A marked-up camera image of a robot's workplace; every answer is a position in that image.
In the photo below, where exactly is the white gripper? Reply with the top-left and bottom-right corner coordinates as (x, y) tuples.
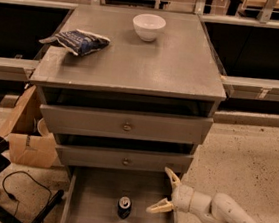
(146, 167), (194, 214)

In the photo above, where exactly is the blue pepsi can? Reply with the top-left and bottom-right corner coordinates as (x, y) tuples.
(117, 196), (132, 219)

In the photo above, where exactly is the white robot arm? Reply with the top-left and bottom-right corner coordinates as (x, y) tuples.
(146, 167), (257, 223)

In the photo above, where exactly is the grey middle drawer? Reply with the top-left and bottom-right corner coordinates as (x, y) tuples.
(56, 145), (194, 173)

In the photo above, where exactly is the grey top drawer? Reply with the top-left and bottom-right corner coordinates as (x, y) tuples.
(40, 104), (213, 144)

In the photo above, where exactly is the grey open bottom drawer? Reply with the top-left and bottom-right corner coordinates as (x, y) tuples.
(60, 167), (175, 223)

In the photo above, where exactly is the grey wooden drawer cabinet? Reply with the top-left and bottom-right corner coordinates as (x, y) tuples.
(13, 0), (236, 223)

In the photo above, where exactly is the brown cardboard box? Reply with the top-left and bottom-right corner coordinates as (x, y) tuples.
(0, 86), (57, 168)

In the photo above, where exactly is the white ceramic bowl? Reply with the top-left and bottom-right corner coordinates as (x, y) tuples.
(133, 13), (166, 42)

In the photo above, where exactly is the blue chip bag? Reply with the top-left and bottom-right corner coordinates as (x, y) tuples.
(40, 29), (110, 56)

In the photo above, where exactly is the black cable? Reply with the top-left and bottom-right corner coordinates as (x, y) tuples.
(0, 169), (56, 222)

